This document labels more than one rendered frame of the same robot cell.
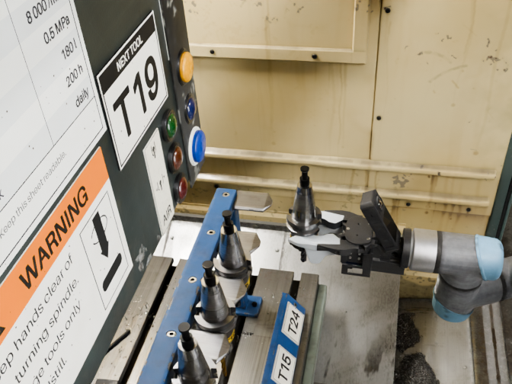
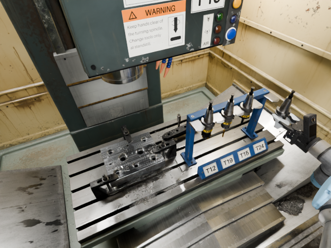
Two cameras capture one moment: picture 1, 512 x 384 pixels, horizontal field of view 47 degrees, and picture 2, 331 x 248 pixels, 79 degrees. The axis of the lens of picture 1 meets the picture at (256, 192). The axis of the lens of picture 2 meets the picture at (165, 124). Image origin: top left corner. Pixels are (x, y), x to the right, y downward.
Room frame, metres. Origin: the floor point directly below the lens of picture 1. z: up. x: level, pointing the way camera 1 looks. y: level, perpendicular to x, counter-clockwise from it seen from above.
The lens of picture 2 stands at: (-0.08, -0.29, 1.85)
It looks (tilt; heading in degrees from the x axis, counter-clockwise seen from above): 44 degrees down; 52
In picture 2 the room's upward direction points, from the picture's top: 3 degrees counter-clockwise
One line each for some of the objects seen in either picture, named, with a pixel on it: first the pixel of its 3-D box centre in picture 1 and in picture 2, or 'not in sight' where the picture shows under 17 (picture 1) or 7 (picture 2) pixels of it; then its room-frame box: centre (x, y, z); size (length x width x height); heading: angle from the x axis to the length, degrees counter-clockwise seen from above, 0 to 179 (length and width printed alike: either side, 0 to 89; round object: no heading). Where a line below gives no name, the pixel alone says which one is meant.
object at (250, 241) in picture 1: (240, 241); (255, 104); (0.74, 0.03, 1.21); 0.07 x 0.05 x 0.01; 75
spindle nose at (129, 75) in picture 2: not in sight; (118, 57); (0.22, 0.33, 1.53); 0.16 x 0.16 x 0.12
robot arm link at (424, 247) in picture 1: (420, 248); (319, 148); (0.74, -0.28, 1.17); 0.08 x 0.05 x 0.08; 165
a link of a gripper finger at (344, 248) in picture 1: (341, 243); (288, 126); (0.74, -0.14, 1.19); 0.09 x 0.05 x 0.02; 88
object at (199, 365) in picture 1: (190, 359); (209, 114); (0.48, 0.10, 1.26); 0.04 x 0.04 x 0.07
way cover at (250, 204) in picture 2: not in sight; (206, 227); (0.31, -0.11, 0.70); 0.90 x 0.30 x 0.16; 165
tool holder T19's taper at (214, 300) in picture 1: (212, 296); (229, 107); (0.58, 0.08, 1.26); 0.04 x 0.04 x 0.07
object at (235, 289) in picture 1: (224, 289); (237, 110); (0.64, 0.06, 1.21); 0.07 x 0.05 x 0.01; 75
